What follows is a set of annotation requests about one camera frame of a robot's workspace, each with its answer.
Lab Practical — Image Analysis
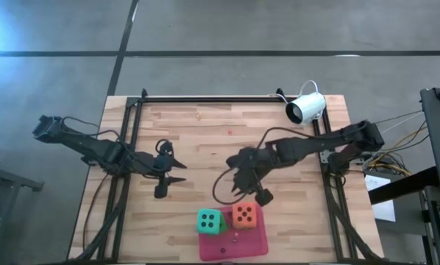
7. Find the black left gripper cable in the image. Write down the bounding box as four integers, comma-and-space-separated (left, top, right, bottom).
155, 138, 174, 155

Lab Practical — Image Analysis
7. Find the white camera cable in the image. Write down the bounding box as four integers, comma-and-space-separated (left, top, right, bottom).
267, 79, 320, 105

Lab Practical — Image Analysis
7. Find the black aluminium table frame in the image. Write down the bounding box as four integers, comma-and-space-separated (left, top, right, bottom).
72, 88, 385, 264

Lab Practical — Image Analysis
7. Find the grey metal stand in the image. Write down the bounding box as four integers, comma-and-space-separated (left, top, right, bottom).
0, 157, 45, 265

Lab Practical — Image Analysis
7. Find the white cylindrical camera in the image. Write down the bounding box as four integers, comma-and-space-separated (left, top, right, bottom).
285, 91, 327, 124

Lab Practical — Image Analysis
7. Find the yellow cable bundle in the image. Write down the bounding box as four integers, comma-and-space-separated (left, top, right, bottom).
363, 150, 412, 177

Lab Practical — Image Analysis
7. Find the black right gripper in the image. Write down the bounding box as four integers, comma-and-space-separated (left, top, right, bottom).
225, 146, 276, 207

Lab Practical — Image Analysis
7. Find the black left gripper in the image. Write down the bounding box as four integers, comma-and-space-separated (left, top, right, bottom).
146, 139, 188, 199

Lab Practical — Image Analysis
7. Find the large teal foam die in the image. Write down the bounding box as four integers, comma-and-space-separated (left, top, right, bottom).
196, 208, 223, 236

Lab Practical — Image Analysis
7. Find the thin grey cable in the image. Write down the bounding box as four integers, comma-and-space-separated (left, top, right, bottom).
374, 110, 425, 124

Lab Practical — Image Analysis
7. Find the white paper sheet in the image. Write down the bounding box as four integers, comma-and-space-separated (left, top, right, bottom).
364, 174, 397, 223

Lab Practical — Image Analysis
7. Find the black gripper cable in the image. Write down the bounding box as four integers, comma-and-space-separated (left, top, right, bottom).
155, 138, 174, 155
211, 127, 313, 205

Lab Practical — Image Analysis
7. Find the large orange foam die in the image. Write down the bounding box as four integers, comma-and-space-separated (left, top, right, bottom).
231, 202, 258, 230

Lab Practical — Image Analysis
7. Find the pink translucent tray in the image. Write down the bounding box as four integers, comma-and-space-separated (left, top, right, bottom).
198, 205, 269, 262

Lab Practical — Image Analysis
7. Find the thin brown cable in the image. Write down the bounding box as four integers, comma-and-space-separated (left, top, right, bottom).
82, 172, 110, 253

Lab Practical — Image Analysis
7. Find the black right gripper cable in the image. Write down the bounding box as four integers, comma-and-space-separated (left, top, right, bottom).
211, 127, 313, 205

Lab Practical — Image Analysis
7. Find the black cart beam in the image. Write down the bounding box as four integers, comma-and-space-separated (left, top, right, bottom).
369, 166, 439, 205

